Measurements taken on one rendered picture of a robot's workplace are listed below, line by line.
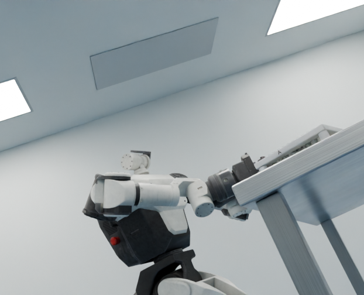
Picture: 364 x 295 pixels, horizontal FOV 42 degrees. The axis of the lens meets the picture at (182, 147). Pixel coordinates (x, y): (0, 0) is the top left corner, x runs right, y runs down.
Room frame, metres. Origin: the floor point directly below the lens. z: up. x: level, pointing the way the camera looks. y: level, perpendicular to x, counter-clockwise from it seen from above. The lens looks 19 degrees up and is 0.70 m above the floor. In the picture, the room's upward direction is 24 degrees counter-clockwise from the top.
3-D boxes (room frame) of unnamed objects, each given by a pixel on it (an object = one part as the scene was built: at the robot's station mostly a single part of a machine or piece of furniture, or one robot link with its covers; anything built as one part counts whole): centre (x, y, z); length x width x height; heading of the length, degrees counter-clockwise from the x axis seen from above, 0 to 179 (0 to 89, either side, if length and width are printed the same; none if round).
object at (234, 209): (1.70, -0.10, 1.02); 0.11 x 0.11 x 0.11; 51
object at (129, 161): (1.79, 0.19, 1.32); 0.10 x 0.07 x 0.09; 149
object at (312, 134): (1.47, -0.35, 1.03); 0.25 x 0.24 x 0.02; 149
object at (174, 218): (1.82, 0.24, 1.12); 0.34 x 0.30 x 0.36; 149
